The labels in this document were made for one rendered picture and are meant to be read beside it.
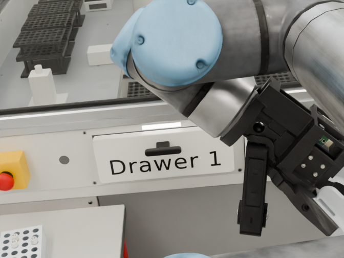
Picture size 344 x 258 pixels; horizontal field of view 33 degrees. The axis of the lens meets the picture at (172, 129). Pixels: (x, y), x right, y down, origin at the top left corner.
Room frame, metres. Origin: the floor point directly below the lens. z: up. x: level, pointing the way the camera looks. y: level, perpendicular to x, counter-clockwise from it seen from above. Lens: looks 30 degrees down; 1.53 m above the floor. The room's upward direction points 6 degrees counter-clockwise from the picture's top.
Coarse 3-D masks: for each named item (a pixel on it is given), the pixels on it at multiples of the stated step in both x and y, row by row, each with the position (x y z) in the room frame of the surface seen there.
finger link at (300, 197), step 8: (280, 184) 0.49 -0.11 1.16; (288, 184) 0.49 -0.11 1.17; (296, 184) 0.49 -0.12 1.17; (288, 192) 0.48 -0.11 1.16; (296, 192) 0.48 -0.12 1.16; (304, 192) 0.48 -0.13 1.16; (296, 200) 0.47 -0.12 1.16; (304, 200) 0.47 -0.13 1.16; (312, 200) 0.47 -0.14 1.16; (296, 208) 0.47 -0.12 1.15; (304, 208) 0.46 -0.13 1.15; (312, 208) 0.46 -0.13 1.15; (320, 208) 0.46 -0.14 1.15; (304, 216) 0.46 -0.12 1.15; (312, 216) 0.46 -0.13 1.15; (320, 216) 0.46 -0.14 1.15; (328, 216) 0.45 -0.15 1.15; (320, 224) 0.45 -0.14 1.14; (328, 224) 0.45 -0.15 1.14; (336, 224) 0.45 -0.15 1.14; (328, 232) 0.44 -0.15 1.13
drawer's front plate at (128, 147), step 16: (176, 128) 1.04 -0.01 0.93; (192, 128) 1.03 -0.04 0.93; (96, 144) 1.03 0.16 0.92; (112, 144) 1.03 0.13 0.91; (128, 144) 1.03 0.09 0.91; (144, 144) 1.02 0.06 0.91; (176, 144) 1.02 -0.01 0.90; (192, 144) 1.02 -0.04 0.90; (208, 144) 1.02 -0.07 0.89; (224, 144) 1.02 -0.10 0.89; (96, 160) 1.03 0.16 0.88; (128, 160) 1.03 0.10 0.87; (144, 160) 1.02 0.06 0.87; (160, 160) 1.02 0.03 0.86; (208, 160) 1.02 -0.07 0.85; (224, 160) 1.02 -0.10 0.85; (112, 176) 1.03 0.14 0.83; (128, 176) 1.03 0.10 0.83; (144, 176) 1.02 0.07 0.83; (160, 176) 1.02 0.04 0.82; (176, 176) 1.02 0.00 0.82
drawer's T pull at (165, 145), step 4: (156, 144) 1.01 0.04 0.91; (160, 144) 1.01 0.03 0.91; (164, 144) 1.01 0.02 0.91; (168, 144) 1.01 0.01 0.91; (148, 148) 1.00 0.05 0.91; (152, 148) 1.00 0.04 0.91; (156, 148) 0.99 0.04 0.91; (160, 148) 0.99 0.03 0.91; (164, 148) 0.99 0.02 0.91; (168, 148) 0.99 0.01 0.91; (172, 148) 0.99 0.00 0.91; (176, 148) 0.99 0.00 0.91; (180, 148) 0.99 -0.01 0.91; (148, 152) 0.99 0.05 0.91; (152, 152) 0.99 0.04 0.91; (156, 152) 0.99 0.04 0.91; (160, 152) 0.99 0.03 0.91; (164, 152) 0.99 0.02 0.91; (168, 152) 0.99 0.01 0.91; (172, 152) 0.99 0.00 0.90; (176, 152) 0.99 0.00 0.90; (180, 152) 0.99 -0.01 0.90; (148, 156) 0.99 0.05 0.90
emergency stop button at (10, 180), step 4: (0, 176) 0.99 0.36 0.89; (4, 176) 0.98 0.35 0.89; (8, 176) 0.99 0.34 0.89; (0, 180) 0.98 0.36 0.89; (4, 180) 0.98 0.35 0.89; (8, 180) 0.98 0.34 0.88; (12, 180) 0.99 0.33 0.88; (0, 184) 0.98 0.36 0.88; (4, 184) 0.98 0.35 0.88; (8, 184) 0.98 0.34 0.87; (12, 184) 0.98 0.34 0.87; (0, 188) 0.98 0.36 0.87; (4, 188) 0.98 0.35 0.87; (8, 188) 0.98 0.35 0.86
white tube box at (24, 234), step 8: (8, 232) 0.92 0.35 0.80; (16, 232) 0.92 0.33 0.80; (24, 232) 0.92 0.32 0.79; (32, 232) 0.91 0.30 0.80; (40, 232) 0.91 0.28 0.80; (0, 240) 0.90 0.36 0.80; (8, 240) 0.90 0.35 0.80; (24, 240) 0.90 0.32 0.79; (40, 240) 0.89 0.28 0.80; (0, 248) 0.88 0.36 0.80; (8, 248) 0.87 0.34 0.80; (16, 248) 0.87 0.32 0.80; (24, 248) 0.87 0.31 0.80; (32, 248) 0.87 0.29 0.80; (40, 248) 0.86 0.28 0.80; (0, 256) 0.85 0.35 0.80; (8, 256) 0.85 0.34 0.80; (16, 256) 0.85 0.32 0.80; (24, 256) 0.85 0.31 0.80; (32, 256) 0.85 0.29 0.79; (40, 256) 0.84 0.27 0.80
